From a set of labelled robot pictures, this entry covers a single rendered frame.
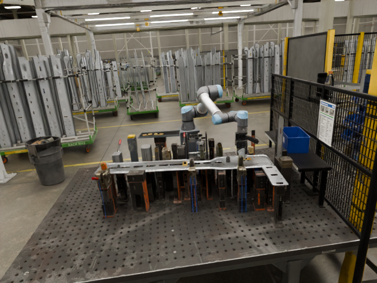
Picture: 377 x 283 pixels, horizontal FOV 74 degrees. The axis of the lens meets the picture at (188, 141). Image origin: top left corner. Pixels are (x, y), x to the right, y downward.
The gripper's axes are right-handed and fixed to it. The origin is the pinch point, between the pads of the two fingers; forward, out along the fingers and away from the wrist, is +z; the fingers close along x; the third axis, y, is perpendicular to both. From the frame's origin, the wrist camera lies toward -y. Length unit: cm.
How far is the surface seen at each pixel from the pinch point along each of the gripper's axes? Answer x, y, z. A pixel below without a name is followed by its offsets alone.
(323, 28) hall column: -684, -369, -129
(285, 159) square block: 10.6, -26.6, -0.7
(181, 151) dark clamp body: -21, 50, 1
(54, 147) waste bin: -182, 260, 43
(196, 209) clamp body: 16, 40, 33
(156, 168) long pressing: 1, 69, 5
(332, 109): 12, -55, -35
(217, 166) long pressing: 3.2, 21.2, 5.1
